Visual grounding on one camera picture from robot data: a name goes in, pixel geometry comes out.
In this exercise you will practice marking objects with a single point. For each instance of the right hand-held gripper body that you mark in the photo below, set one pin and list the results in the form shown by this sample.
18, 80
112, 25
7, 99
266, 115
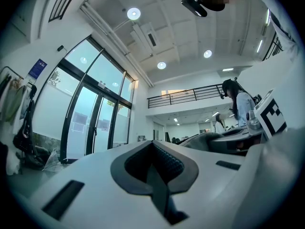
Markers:
271, 118

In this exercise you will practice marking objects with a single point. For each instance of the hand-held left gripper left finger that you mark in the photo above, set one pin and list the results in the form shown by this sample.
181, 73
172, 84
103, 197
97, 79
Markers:
95, 187

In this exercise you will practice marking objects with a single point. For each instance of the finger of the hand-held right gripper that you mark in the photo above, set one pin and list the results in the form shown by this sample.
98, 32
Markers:
238, 132
221, 144

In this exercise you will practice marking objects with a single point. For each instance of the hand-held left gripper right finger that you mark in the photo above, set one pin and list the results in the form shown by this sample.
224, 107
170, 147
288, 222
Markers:
214, 194

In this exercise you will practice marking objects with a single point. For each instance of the clear plastic bag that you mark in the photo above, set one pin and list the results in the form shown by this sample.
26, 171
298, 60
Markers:
51, 161

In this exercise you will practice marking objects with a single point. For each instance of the black handbag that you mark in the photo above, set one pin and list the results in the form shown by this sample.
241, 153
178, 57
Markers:
23, 137

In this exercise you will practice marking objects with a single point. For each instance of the linear ceiling light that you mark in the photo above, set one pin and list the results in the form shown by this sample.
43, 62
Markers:
228, 69
259, 46

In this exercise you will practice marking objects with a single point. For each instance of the black mezzanine railing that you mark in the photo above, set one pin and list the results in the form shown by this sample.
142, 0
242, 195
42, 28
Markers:
170, 99

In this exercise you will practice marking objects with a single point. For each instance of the black stair railing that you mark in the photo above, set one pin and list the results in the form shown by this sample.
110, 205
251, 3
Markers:
274, 48

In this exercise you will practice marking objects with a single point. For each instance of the person's white t-shirt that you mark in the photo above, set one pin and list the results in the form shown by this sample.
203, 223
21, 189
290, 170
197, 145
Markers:
288, 49

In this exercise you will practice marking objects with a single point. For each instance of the round ceiling light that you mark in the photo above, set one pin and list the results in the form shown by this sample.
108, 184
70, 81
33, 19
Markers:
133, 13
161, 65
207, 54

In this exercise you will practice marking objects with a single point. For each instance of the glass entrance doors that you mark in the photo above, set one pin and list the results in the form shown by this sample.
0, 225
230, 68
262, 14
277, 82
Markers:
81, 104

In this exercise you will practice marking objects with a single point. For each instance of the hanging green garment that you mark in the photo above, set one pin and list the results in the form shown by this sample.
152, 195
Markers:
14, 104

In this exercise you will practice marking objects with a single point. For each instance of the ceiling air conditioner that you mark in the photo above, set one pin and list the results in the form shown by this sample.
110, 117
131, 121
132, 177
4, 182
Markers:
145, 36

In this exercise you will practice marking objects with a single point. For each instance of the black balcony railing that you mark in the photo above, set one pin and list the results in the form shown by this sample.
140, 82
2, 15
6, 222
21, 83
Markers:
59, 6

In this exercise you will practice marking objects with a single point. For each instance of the blue wall poster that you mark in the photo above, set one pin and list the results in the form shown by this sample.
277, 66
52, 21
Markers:
37, 68

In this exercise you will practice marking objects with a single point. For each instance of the black head camera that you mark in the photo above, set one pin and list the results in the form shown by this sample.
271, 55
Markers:
194, 7

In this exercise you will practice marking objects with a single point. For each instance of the black wall sensor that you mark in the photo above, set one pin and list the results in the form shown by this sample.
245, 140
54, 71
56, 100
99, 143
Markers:
60, 48

